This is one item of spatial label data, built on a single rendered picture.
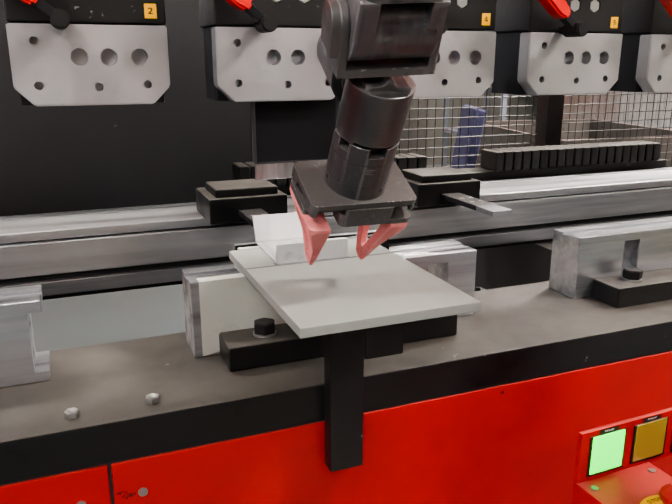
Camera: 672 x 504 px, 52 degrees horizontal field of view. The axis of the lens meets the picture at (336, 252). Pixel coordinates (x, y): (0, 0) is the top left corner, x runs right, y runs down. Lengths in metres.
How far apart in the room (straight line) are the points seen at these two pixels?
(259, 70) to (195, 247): 0.39
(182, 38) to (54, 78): 0.59
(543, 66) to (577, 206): 0.50
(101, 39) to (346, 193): 0.30
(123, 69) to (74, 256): 0.39
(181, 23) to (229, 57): 0.55
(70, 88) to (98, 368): 0.32
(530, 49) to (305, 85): 0.30
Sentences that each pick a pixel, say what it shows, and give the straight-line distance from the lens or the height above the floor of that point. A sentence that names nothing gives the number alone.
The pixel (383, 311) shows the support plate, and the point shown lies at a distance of 0.62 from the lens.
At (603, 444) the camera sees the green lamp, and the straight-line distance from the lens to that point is 0.81.
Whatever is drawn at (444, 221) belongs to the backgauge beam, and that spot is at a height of 0.94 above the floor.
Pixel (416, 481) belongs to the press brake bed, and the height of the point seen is 0.72.
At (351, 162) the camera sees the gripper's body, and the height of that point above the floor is 1.14.
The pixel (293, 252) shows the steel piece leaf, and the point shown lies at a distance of 0.77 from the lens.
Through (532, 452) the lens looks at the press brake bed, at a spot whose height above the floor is 0.72.
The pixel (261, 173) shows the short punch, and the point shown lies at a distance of 0.83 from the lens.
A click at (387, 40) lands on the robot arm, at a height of 1.23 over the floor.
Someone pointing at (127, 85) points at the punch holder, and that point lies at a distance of 0.75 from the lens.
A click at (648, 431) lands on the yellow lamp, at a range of 0.86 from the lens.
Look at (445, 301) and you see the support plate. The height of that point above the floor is 1.00.
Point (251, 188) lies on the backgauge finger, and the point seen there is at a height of 1.03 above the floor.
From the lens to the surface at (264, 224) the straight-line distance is 0.86.
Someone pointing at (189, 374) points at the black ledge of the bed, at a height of 0.88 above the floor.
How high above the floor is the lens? 1.22
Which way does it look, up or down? 16 degrees down
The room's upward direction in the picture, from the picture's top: straight up
